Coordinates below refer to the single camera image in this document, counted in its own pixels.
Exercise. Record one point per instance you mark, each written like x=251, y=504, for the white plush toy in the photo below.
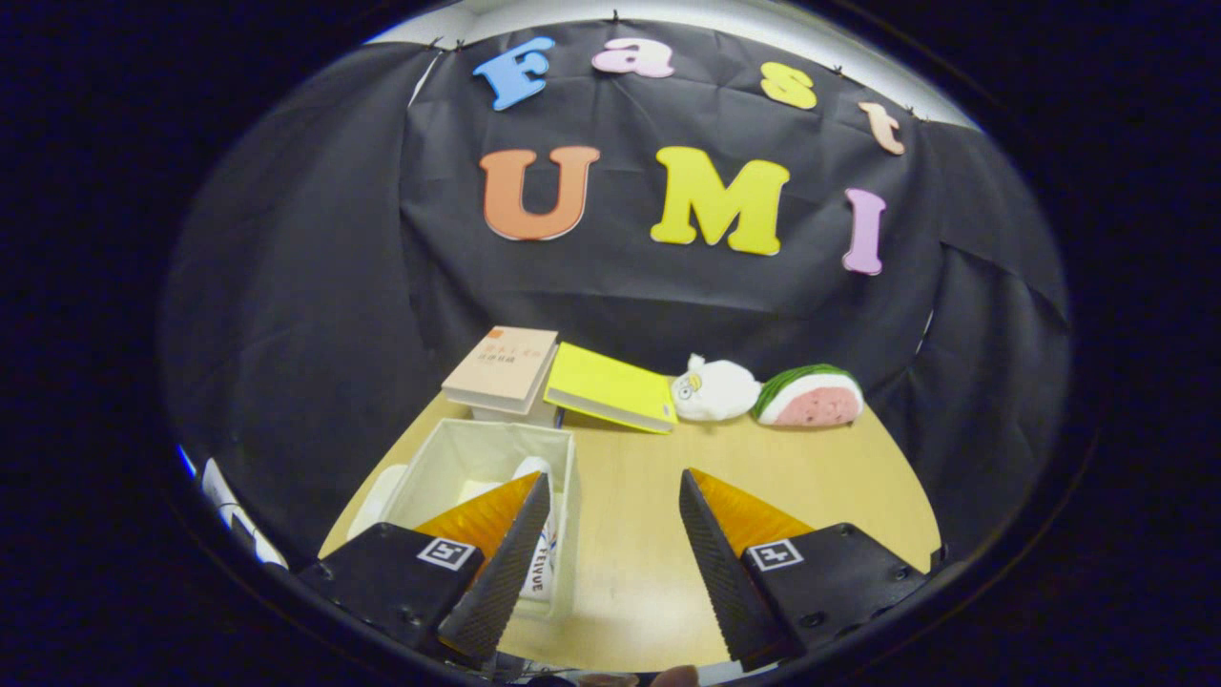
x=725, y=391

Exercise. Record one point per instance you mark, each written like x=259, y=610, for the yellow book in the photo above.
x=610, y=386

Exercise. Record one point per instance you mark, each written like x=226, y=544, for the beige fabric storage box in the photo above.
x=458, y=448

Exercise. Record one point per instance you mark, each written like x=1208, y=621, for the white shoe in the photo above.
x=539, y=572

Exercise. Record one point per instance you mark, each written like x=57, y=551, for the watermelon plush toy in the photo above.
x=820, y=405

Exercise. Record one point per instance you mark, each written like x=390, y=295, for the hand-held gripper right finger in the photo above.
x=725, y=572

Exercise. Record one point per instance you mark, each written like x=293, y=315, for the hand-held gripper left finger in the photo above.
x=506, y=582

